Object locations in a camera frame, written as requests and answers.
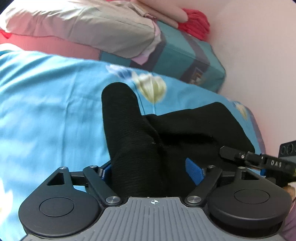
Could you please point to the person's right hand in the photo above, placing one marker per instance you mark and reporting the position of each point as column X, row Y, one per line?
column 291, row 191

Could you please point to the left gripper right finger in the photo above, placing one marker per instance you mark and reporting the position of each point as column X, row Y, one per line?
column 240, row 203

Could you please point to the blue floral bed sheet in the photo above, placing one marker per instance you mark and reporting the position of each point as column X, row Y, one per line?
column 51, row 116

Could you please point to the black pants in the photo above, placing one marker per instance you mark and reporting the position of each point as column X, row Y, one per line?
column 148, row 153

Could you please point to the folded beige blanket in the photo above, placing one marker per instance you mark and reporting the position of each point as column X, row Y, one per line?
column 166, row 11

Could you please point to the grey pink blanket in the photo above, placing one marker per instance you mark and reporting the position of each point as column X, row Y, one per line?
column 116, row 27

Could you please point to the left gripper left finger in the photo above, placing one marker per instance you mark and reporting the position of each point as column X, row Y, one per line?
column 67, row 203

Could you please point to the folded red blanket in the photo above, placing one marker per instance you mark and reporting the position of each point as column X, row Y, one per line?
column 197, row 24

